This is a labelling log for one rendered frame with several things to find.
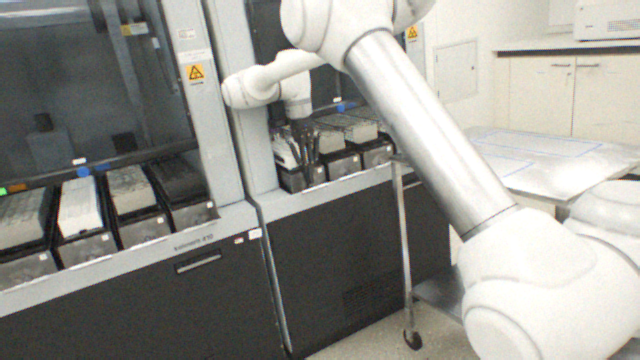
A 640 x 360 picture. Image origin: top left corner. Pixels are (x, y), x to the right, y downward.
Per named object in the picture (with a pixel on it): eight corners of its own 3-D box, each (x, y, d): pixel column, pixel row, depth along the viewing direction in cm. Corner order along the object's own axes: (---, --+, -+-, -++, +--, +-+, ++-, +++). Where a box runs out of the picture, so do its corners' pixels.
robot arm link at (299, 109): (279, 101, 143) (282, 118, 145) (290, 103, 135) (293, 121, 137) (303, 95, 147) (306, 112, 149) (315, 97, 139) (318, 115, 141)
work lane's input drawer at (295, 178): (234, 157, 208) (230, 139, 205) (260, 150, 214) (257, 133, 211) (298, 198, 146) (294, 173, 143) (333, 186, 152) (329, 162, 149)
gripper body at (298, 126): (306, 112, 148) (310, 138, 151) (283, 117, 144) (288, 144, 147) (316, 114, 141) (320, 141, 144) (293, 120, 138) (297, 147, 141)
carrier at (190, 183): (203, 188, 144) (199, 171, 142) (204, 189, 143) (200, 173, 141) (168, 198, 140) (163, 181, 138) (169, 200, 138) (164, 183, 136)
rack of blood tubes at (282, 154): (260, 157, 177) (257, 142, 175) (282, 150, 181) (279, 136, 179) (290, 173, 152) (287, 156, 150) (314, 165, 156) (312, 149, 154)
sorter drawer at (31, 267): (26, 213, 174) (17, 193, 171) (66, 203, 179) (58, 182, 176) (-5, 300, 112) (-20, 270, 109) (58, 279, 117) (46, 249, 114)
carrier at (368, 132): (375, 137, 173) (373, 122, 171) (378, 138, 171) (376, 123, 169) (350, 144, 168) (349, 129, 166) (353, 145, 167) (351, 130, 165)
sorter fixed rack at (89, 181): (69, 187, 175) (64, 173, 173) (97, 180, 179) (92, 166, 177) (67, 209, 150) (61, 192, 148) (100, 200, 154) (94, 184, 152)
